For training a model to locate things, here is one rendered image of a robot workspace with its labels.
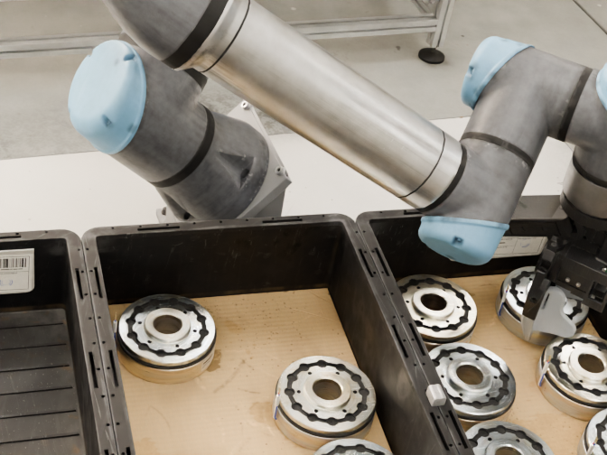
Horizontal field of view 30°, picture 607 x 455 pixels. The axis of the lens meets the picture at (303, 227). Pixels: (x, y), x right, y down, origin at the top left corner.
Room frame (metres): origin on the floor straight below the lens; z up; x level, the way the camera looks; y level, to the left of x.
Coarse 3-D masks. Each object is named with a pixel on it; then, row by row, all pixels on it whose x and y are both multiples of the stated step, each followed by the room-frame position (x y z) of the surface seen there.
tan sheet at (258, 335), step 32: (224, 320) 0.89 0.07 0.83; (256, 320) 0.90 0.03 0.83; (288, 320) 0.91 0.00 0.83; (320, 320) 0.92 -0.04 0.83; (224, 352) 0.84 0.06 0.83; (256, 352) 0.85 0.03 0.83; (288, 352) 0.86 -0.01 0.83; (320, 352) 0.87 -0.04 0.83; (128, 384) 0.77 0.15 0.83; (160, 384) 0.78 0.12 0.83; (192, 384) 0.79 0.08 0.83; (224, 384) 0.80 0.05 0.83; (256, 384) 0.81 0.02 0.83; (160, 416) 0.74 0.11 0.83; (192, 416) 0.75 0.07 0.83; (224, 416) 0.76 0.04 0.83; (256, 416) 0.76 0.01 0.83; (160, 448) 0.70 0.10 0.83; (192, 448) 0.71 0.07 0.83; (224, 448) 0.72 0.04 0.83; (256, 448) 0.72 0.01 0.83; (288, 448) 0.73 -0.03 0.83
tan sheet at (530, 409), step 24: (480, 288) 1.02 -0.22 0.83; (480, 312) 0.98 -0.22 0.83; (480, 336) 0.94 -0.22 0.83; (504, 336) 0.95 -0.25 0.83; (504, 360) 0.91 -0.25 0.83; (528, 360) 0.92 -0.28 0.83; (528, 384) 0.88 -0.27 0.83; (528, 408) 0.84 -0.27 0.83; (552, 408) 0.85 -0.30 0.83; (552, 432) 0.82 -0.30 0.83; (576, 432) 0.82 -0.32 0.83
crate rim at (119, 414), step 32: (160, 224) 0.91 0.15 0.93; (192, 224) 0.92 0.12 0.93; (224, 224) 0.93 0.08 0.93; (256, 224) 0.94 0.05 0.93; (288, 224) 0.95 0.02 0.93; (320, 224) 0.97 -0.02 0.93; (352, 224) 0.97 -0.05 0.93; (96, 256) 0.85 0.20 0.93; (96, 288) 0.80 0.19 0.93; (384, 288) 0.88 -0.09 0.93; (96, 320) 0.76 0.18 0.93; (384, 320) 0.83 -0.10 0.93; (416, 384) 0.75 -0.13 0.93; (128, 416) 0.65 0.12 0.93; (128, 448) 0.62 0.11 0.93; (448, 448) 0.68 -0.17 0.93
